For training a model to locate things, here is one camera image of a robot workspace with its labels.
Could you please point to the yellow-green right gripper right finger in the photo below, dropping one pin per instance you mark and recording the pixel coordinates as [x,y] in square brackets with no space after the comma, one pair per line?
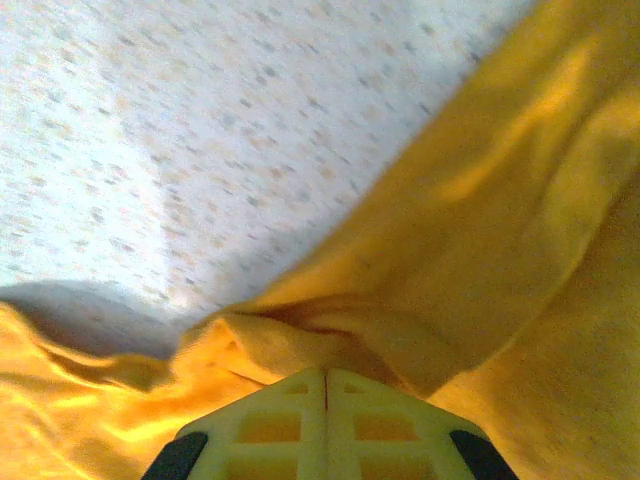
[340,430]

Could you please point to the yellow-green right gripper left finger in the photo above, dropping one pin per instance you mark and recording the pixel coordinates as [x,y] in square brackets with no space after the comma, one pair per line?
[314,430]

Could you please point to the yellow t-shirt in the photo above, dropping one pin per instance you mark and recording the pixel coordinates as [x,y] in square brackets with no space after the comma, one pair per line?
[500,225]

